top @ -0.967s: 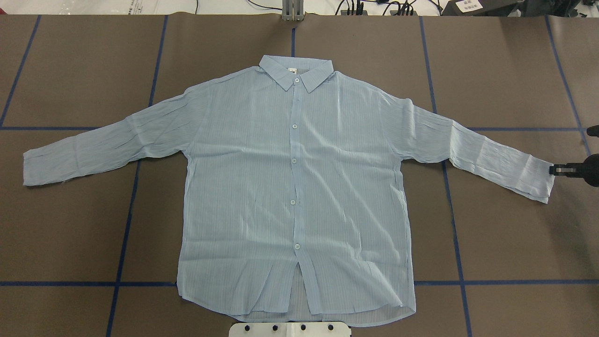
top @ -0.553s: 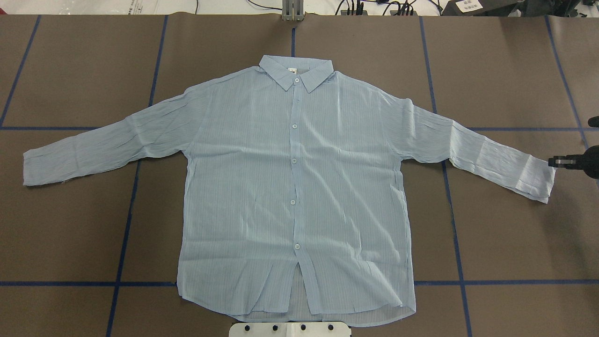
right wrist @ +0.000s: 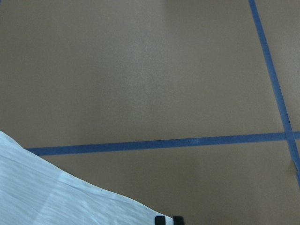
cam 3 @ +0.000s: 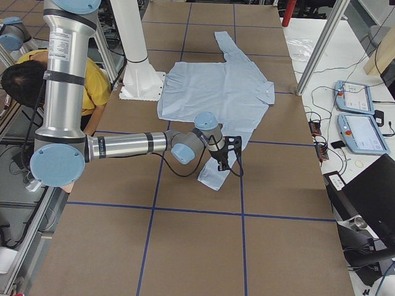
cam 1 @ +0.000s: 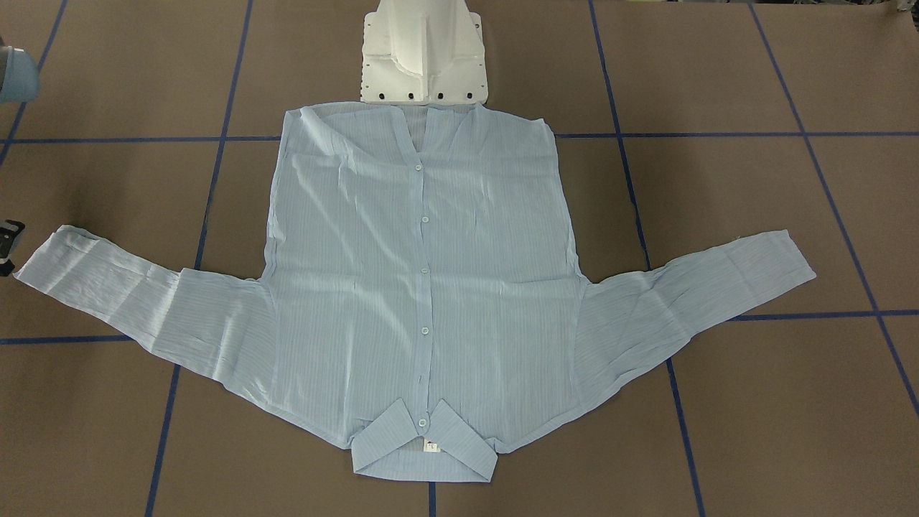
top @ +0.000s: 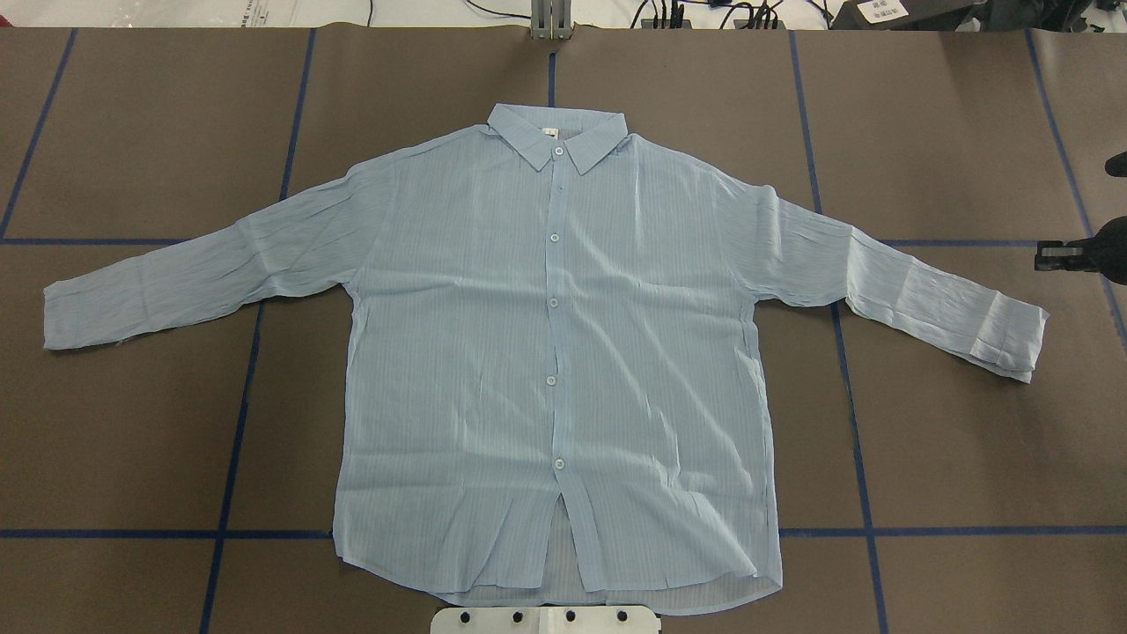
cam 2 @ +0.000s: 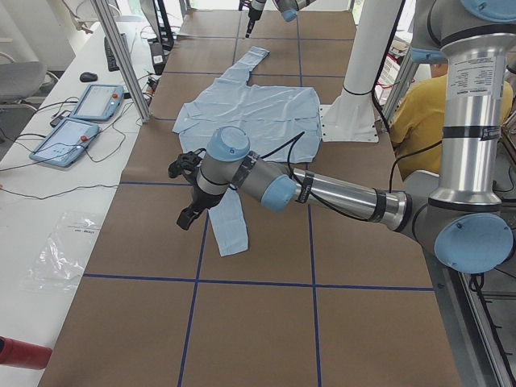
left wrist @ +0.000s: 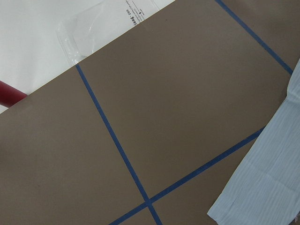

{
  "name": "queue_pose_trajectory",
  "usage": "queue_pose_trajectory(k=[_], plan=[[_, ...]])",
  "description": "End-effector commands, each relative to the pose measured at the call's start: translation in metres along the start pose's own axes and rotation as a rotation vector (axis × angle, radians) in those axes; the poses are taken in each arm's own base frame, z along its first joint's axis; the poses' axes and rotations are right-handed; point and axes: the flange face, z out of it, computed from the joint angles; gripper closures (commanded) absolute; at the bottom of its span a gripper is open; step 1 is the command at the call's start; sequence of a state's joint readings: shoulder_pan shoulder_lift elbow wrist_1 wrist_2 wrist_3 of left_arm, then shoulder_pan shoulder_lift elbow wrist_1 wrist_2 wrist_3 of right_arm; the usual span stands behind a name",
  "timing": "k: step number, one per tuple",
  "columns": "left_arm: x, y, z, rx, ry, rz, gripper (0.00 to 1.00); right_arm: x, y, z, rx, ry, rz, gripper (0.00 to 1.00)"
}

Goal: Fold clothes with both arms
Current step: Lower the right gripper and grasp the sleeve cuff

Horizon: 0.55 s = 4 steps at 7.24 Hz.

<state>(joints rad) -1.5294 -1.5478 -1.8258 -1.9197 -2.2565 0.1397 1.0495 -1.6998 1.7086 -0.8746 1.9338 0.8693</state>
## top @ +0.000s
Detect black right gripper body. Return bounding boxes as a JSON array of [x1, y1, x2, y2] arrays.
[[1076, 238, 1126, 284]]

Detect light blue button-up shirt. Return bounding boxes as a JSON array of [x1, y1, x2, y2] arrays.
[[43, 104, 1048, 616]]

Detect black device with label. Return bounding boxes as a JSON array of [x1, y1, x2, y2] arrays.
[[829, 1, 987, 32]]

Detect clear plastic bag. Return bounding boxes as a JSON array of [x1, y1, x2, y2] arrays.
[[108, 1, 378, 28]]

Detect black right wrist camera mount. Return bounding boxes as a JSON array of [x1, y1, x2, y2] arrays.
[[1104, 151, 1127, 178]]

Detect grey aluminium frame post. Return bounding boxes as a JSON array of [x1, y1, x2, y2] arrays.
[[530, 0, 574, 41]]

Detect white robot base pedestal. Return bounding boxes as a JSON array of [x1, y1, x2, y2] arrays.
[[431, 606, 663, 633]]

